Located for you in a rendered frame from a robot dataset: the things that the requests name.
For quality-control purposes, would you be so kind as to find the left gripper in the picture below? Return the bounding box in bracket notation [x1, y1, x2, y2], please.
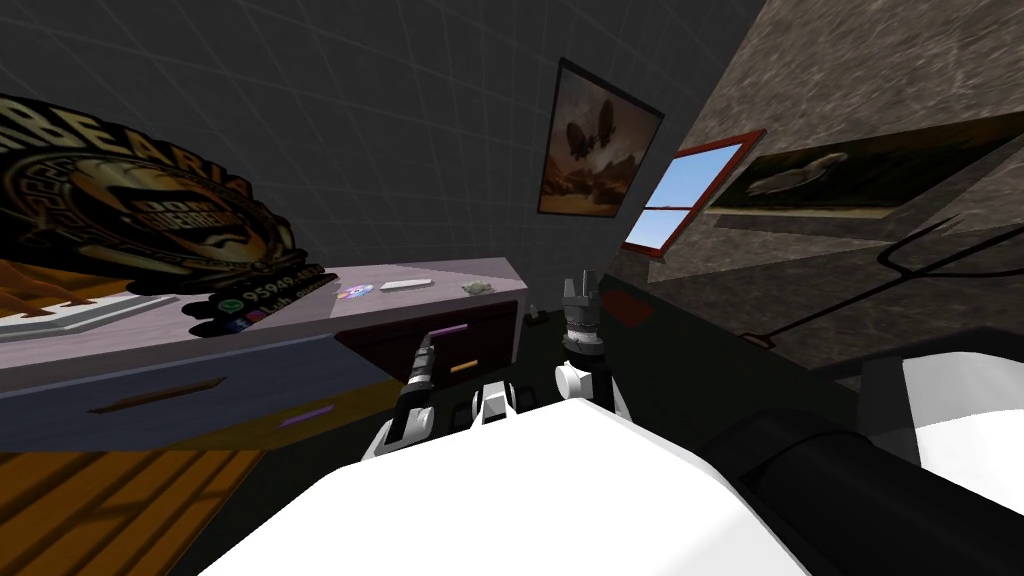
[410, 330, 439, 390]

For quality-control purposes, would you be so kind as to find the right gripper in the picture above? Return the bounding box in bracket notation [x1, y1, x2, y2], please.
[561, 269, 604, 331]

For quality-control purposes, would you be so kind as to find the dark maroon drawer front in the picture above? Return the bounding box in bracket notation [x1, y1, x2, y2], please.
[334, 299, 521, 395]

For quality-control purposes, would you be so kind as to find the red framed window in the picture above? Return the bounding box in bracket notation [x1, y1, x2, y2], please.
[619, 129, 768, 259]

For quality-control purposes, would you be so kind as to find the brown airship picture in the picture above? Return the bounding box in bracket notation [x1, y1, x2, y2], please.
[535, 57, 665, 220]

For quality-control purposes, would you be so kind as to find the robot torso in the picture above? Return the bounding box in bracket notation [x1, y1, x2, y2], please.
[198, 382, 809, 576]

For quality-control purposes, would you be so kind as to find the grey purple dresser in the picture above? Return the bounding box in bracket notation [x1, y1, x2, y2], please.
[0, 255, 529, 454]

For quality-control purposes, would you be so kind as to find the wide dark landscape picture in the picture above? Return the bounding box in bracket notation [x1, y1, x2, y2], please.
[703, 111, 1024, 221]

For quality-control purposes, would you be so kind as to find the black gold round emblem picture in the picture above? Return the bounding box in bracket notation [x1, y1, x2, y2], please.
[0, 94, 342, 339]

